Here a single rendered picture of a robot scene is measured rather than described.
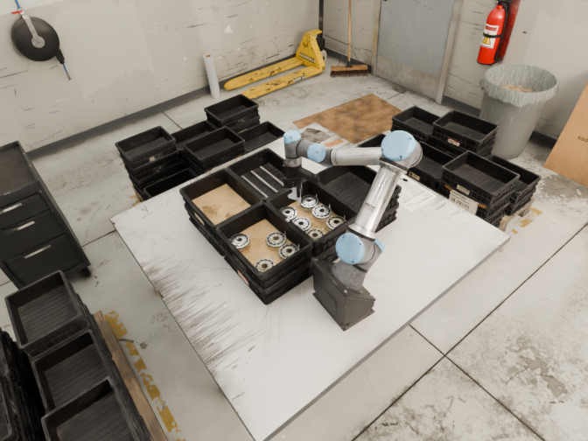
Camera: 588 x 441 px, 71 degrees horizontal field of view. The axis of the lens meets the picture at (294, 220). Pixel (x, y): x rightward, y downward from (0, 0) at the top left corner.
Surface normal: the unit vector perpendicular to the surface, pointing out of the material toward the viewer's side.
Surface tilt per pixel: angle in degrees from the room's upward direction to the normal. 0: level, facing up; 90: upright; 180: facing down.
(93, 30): 90
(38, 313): 0
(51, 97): 90
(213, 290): 0
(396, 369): 0
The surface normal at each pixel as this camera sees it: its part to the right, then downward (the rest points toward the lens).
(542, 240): -0.07, -0.72
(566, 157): -0.77, 0.23
